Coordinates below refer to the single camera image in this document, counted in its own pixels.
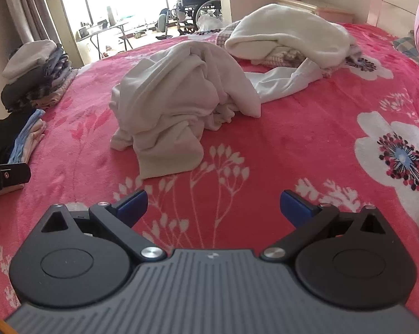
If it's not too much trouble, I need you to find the red floral blanket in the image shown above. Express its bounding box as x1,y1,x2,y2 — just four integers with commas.
0,23,419,321

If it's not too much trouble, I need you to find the blue checked pillow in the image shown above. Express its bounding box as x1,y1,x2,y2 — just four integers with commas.
392,30,419,69

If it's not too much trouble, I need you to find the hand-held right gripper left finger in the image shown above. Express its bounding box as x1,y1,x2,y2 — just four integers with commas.
40,190,168,263

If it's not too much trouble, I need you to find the white sweatshirt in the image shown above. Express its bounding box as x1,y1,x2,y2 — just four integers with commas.
109,40,325,180

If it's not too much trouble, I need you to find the white plastic bag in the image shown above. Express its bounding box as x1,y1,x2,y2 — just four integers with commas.
196,13,224,33

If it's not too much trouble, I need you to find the peach folded garment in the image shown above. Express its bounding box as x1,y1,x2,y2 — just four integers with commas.
0,122,47,202

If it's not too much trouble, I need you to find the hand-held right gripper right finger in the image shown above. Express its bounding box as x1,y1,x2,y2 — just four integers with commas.
260,190,388,262

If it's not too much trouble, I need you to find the stack of folded clothes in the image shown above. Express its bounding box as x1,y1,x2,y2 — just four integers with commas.
1,39,78,112

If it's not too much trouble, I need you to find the wheelchair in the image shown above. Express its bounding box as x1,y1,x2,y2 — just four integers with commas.
175,0,222,36

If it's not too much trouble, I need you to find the light wooden nightstand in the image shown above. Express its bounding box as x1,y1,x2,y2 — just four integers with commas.
273,0,355,25

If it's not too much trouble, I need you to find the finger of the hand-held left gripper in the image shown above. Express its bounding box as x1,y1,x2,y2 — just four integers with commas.
0,162,32,193

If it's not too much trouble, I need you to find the folding table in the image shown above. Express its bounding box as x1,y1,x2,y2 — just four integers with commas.
76,21,133,60

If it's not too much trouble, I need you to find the beige cabinet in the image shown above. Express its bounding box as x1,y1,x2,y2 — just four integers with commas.
44,0,85,67

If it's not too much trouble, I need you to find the black folded garment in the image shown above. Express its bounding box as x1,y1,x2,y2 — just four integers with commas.
0,111,36,168

